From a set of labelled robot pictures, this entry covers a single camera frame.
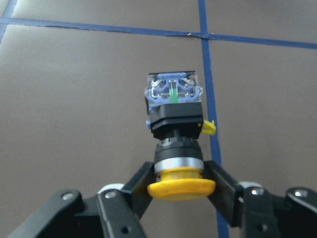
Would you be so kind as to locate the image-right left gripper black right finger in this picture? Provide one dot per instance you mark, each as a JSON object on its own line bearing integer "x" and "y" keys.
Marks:
{"x": 249, "y": 207}

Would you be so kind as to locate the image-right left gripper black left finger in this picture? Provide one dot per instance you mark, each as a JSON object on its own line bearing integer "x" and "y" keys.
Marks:
{"x": 120, "y": 209}

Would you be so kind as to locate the yellow push button switch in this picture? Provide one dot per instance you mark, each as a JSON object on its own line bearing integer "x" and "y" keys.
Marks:
{"x": 176, "y": 119}

